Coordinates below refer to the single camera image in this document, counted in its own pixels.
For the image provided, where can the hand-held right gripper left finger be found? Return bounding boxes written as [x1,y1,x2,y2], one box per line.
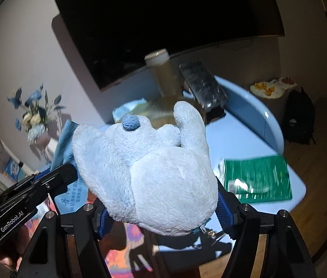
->
[22,203,116,278]

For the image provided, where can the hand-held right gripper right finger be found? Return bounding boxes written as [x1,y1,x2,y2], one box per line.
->
[214,177,317,278]

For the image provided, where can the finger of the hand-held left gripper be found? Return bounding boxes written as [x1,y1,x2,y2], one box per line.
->
[27,164,78,203]
[16,170,54,193]

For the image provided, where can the light blue plush toy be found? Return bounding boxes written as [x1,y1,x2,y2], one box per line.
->
[71,101,220,236]

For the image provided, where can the person's left hand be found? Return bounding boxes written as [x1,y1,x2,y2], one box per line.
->
[0,232,28,273]

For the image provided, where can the orange floral mat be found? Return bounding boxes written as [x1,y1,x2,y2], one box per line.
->
[25,197,160,278]

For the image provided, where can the stack of books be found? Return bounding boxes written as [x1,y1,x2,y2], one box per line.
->
[0,151,34,193]

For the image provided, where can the pink ribbed vase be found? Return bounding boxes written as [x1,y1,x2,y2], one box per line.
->
[30,135,54,158]

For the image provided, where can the light blue printed cloth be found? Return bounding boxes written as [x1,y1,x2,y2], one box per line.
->
[49,119,103,216]

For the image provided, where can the green booklet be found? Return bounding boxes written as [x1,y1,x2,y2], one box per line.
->
[218,155,293,203]

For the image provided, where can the blue and white flowers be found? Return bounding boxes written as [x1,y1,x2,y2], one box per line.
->
[7,82,66,145]

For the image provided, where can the pale crumpled cloth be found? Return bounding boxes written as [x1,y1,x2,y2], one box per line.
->
[113,98,148,123]

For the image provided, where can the beige side cabinet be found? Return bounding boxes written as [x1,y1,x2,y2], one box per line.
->
[250,77,300,135]

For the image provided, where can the black backpack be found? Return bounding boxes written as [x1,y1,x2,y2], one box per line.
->
[281,88,317,145]

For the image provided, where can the plate of orange slices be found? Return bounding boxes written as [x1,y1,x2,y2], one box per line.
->
[250,80,286,99]

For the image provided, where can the black glittery box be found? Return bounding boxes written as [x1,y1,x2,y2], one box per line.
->
[179,61,228,122]

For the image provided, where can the tan tumbler with lid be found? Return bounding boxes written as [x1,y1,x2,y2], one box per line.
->
[144,49,182,99]

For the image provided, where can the black curved monitor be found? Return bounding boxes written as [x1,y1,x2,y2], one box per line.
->
[49,0,286,92]

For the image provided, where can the metal key ring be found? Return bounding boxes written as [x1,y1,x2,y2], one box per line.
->
[191,218,228,250]

